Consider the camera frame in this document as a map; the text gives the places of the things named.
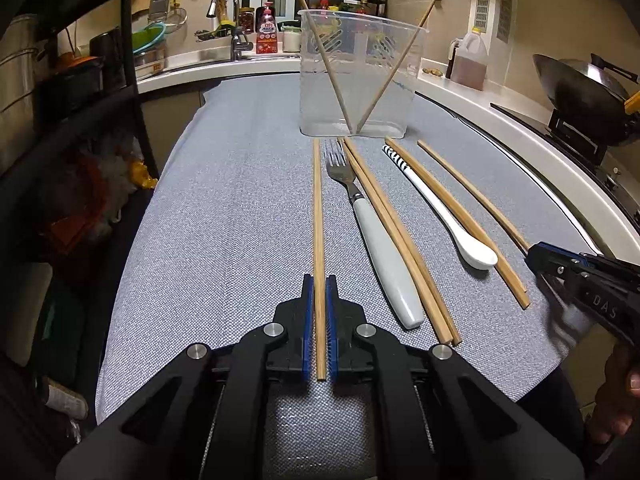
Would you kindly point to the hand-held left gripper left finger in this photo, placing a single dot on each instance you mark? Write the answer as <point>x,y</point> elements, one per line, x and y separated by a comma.
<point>308,320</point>

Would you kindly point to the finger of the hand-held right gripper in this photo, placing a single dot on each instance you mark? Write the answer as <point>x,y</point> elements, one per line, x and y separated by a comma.
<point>547,257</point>

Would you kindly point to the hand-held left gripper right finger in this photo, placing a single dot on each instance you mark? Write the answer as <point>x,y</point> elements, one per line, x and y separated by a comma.
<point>331,320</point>

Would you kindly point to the wooden chopstick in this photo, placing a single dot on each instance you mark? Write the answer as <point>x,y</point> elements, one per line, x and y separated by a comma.
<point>386,210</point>
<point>324,62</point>
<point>475,192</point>
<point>511,285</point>
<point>399,60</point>
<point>378,210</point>
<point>318,235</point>

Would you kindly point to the clear plastic container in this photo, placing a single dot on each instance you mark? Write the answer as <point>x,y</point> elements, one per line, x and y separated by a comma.
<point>360,85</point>

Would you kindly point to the person's right hand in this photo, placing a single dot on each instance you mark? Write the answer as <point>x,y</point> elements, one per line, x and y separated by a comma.
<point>617,400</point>

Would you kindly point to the black gas stove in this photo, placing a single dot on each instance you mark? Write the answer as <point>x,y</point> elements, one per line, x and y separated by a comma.
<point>590,170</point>

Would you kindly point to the grey fabric mat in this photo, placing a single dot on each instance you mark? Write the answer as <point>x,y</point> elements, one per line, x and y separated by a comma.
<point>225,210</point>

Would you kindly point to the black wok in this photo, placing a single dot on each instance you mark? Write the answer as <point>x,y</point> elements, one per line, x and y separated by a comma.
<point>575,102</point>

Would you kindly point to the plastic cooking oil jug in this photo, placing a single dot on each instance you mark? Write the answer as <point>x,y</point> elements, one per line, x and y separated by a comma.
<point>470,67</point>

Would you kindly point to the ginger pieces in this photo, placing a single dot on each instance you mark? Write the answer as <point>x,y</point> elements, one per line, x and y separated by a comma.
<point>432,71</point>

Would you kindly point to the red plastic bag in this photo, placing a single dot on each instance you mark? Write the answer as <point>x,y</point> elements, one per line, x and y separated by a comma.
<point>75,200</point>

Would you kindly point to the white lidded jar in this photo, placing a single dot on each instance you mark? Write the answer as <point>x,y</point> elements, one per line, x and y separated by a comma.
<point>291,40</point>

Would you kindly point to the red pouch bottle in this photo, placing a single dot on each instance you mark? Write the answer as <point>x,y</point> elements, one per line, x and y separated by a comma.
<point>266,35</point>

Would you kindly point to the chrome kitchen faucet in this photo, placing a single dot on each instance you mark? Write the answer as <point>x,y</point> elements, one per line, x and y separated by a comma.
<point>235,25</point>

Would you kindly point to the glass jar with red contents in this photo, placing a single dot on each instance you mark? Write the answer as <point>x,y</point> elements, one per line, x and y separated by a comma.
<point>246,22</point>

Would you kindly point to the green plastic bowl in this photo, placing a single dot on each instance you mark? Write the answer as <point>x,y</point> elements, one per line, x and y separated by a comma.
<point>147,37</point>

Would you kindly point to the dark cylinder canister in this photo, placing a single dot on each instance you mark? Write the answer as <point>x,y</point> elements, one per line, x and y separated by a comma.
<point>107,57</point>

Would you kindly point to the black pot with orange lid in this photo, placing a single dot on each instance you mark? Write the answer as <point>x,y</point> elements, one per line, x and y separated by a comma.
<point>75,80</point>

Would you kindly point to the black metal shelf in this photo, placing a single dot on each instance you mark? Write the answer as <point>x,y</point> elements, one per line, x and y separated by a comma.
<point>127,35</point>

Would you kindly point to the large steel pot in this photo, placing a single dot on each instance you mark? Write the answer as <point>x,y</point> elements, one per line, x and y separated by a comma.
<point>17,85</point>

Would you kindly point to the large wall vent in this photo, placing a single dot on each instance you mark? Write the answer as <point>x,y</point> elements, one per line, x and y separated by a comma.
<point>505,12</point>

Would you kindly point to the small wall vent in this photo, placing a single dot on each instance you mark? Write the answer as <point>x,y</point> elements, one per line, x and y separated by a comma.
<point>483,5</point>

